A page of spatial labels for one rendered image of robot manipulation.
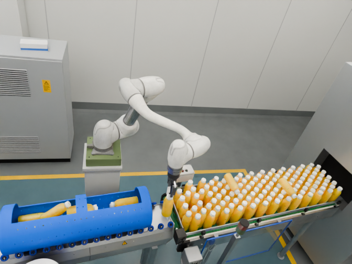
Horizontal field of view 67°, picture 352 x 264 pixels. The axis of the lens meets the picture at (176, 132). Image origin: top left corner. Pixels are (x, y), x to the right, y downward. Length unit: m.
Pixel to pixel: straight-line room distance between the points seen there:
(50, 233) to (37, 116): 1.80
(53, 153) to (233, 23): 3.18
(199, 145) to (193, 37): 2.97
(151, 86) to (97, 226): 0.95
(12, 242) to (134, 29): 3.14
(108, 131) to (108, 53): 2.23
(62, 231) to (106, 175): 0.76
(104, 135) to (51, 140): 1.43
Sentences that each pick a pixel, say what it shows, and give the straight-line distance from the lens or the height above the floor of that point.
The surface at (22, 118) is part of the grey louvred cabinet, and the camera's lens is 3.37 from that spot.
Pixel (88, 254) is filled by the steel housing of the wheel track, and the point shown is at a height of 0.85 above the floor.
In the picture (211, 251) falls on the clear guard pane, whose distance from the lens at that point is 2.30.
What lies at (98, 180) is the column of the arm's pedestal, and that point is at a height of 0.83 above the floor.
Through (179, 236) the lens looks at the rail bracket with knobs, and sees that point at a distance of 1.98.
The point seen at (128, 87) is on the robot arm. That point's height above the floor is 1.84.
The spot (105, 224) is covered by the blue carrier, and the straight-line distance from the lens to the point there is 1.80.
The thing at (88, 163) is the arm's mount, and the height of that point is 1.04.
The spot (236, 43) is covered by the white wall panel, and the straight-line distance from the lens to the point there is 4.60.
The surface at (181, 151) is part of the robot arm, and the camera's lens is 1.41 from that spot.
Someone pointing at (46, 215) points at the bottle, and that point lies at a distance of 1.92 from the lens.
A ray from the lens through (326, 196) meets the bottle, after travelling 2.82.
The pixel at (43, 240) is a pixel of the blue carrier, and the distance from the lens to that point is 1.82.
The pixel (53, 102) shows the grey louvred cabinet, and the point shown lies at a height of 0.95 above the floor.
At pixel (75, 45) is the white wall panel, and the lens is 4.22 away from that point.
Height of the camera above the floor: 2.67
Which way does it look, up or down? 37 degrees down
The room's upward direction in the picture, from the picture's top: 13 degrees clockwise
